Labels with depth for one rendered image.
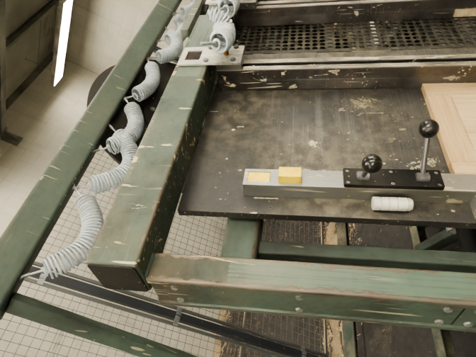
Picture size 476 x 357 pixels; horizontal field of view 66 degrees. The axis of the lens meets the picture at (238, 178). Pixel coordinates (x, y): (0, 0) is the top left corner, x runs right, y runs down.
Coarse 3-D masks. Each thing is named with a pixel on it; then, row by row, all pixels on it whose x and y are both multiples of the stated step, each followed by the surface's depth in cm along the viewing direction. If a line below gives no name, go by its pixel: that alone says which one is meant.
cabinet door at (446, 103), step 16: (432, 96) 100; (448, 96) 99; (464, 96) 99; (432, 112) 96; (448, 112) 95; (464, 112) 95; (448, 128) 91; (464, 128) 90; (448, 144) 87; (464, 144) 86; (448, 160) 84; (464, 160) 83
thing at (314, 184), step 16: (272, 176) 83; (304, 176) 82; (320, 176) 82; (336, 176) 81; (448, 176) 78; (464, 176) 77; (256, 192) 84; (272, 192) 83; (288, 192) 82; (304, 192) 82; (320, 192) 81; (336, 192) 80; (352, 192) 79; (368, 192) 79; (384, 192) 78; (400, 192) 77; (416, 192) 77; (432, 192) 76; (448, 192) 76; (464, 192) 75
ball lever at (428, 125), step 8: (424, 120) 73; (432, 120) 73; (424, 128) 73; (432, 128) 72; (424, 136) 74; (432, 136) 73; (424, 144) 75; (424, 152) 75; (424, 160) 75; (424, 168) 76; (416, 176) 76; (424, 176) 76
